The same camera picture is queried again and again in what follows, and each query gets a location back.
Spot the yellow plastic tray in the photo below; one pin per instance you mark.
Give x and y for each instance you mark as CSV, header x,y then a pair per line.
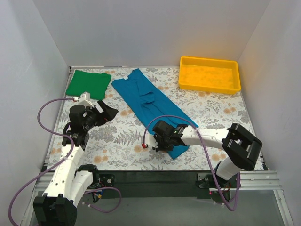
x,y
209,75

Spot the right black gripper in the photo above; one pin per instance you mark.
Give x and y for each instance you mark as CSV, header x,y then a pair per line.
x,y
159,143

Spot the floral table mat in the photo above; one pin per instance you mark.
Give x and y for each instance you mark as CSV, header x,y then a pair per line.
x,y
117,144

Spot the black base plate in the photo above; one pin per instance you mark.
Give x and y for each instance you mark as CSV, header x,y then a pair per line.
x,y
140,184

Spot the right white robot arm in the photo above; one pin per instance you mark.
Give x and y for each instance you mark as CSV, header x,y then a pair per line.
x,y
241,146

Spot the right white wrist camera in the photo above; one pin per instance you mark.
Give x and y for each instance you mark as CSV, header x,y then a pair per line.
x,y
149,141

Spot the folded green t shirt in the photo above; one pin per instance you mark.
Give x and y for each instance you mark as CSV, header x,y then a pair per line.
x,y
93,83

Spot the aluminium frame rail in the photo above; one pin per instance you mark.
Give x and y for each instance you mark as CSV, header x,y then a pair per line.
x,y
249,180

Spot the blue t shirt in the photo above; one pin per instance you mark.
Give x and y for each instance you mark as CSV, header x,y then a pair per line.
x,y
144,99

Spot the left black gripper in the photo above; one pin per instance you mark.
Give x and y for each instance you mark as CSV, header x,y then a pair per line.
x,y
100,112

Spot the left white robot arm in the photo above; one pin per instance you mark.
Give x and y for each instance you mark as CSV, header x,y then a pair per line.
x,y
58,204

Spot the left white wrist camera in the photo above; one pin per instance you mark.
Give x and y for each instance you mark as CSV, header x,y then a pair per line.
x,y
84,100

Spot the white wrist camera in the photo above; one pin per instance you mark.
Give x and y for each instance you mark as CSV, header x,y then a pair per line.
x,y
84,100
149,141

